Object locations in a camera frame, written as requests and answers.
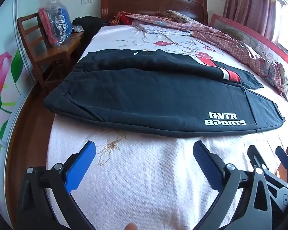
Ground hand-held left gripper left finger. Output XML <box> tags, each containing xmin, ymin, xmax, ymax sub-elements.
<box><xmin>16</xmin><ymin>141</ymin><xmax>97</xmax><ymax>230</ymax></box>

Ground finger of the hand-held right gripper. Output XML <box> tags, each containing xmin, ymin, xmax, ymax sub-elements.
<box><xmin>276</xmin><ymin>146</ymin><xmax>288</xmax><ymax>185</ymax></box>
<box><xmin>247</xmin><ymin>145</ymin><xmax>271</xmax><ymax>173</ymax></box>

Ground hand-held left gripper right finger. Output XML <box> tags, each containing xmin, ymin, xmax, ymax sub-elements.
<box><xmin>193</xmin><ymin>140</ymin><xmax>272</xmax><ymax>230</ymax></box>

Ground black pants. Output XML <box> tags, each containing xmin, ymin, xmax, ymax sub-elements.
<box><xmin>42</xmin><ymin>49</ymin><xmax>286</xmax><ymax>139</ymax></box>

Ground wooden bed with floral sheet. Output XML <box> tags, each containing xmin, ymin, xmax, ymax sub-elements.
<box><xmin>46</xmin><ymin>24</ymin><xmax>288</xmax><ymax>230</ymax></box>

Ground wooden chair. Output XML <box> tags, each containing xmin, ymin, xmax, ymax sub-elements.
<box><xmin>17</xmin><ymin>12</ymin><xmax>85</xmax><ymax>94</ymax></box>

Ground floral wardrobe door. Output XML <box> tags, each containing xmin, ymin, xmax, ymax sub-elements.
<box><xmin>0</xmin><ymin>0</ymin><xmax>56</xmax><ymax>173</ymax></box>

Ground pink patterned quilt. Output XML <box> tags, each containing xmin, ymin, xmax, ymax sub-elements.
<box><xmin>132</xmin><ymin>10</ymin><xmax>288</xmax><ymax>115</ymax></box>

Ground dark clothes pile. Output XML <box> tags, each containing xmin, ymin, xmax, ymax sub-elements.
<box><xmin>72</xmin><ymin>16</ymin><xmax>106</xmax><ymax>53</ymax></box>

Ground clear plastic bag of clothes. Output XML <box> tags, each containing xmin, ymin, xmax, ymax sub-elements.
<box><xmin>38</xmin><ymin>0</ymin><xmax>73</xmax><ymax>46</ymax></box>

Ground pink curtain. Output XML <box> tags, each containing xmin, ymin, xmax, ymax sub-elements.
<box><xmin>220</xmin><ymin>0</ymin><xmax>280</xmax><ymax>42</ymax></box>

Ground red fringed pillow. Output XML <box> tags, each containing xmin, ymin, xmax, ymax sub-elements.
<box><xmin>110</xmin><ymin>11</ymin><xmax>135</xmax><ymax>26</ymax></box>

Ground wooden bed headboard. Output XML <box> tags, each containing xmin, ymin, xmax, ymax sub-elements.
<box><xmin>100</xmin><ymin>0</ymin><xmax>209</xmax><ymax>26</ymax></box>

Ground pink bed guard rail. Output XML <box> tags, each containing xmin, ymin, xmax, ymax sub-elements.
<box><xmin>210</xmin><ymin>14</ymin><xmax>288</xmax><ymax>82</ymax></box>

